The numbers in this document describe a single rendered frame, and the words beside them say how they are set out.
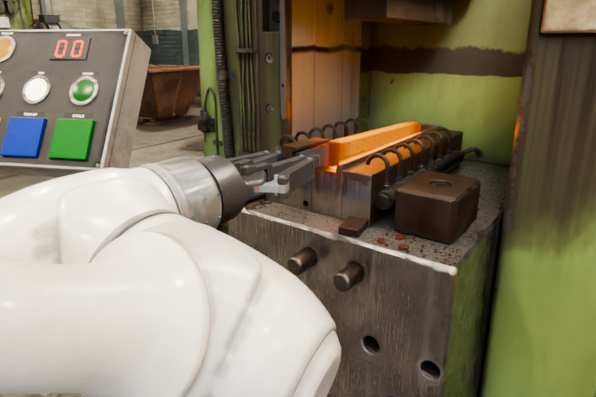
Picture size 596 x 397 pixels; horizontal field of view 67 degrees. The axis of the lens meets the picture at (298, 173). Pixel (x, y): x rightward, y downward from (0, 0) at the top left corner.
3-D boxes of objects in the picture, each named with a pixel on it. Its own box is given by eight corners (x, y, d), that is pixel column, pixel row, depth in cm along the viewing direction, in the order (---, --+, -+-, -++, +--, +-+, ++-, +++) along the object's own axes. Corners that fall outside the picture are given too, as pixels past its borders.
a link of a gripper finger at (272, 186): (228, 176, 50) (262, 186, 47) (262, 167, 54) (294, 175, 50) (229, 198, 51) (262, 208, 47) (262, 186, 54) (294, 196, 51)
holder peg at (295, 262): (301, 278, 63) (301, 260, 62) (286, 272, 64) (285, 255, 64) (317, 267, 66) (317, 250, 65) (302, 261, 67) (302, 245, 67)
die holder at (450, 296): (426, 547, 65) (455, 269, 53) (235, 422, 87) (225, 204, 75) (512, 346, 109) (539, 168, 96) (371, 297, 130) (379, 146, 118)
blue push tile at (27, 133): (34, 157, 80) (44, 117, 82) (-2, 155, 81) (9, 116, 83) (42, 160, 82) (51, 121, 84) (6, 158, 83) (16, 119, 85)
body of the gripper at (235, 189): (173, 220, 51) (231, 198, 58) (227, 237, 46) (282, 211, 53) (168, 156, 49) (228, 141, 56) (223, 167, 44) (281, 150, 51)
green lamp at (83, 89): (83, 104, 81) (81, 79, 80) (70, 102, 84) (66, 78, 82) (99, 102, 83) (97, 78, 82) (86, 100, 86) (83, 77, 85)
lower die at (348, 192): (369, 225, 66) (372, 169, 64) (265, 198, 77) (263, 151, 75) (459, 166, 99) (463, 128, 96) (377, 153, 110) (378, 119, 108)
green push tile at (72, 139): (84, 159, 79) (93, 119, 80) (46, 157, 80) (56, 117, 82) (90, 162, 80) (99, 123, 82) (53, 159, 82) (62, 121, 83)
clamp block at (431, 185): (451, 246, 59) (457, 199, 57) (392, 231, 64) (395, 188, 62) (477, 219, 68) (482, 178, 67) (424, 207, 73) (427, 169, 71)
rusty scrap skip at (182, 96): (156, 130, 643) (151, 69, 620) (80, 119, 744) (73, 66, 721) (215, 119, 739) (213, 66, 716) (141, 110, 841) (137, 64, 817)
